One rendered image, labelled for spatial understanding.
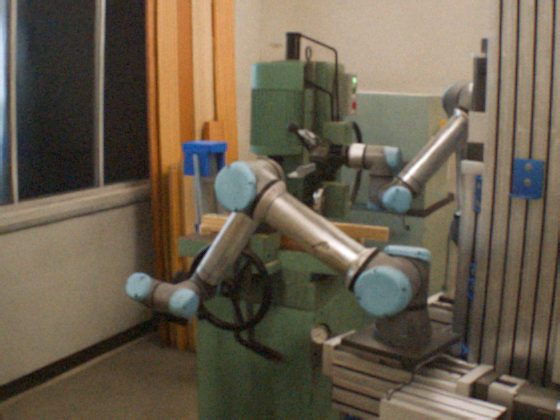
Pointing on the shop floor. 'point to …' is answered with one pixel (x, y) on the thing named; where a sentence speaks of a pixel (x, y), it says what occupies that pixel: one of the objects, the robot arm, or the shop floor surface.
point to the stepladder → (198, 152)
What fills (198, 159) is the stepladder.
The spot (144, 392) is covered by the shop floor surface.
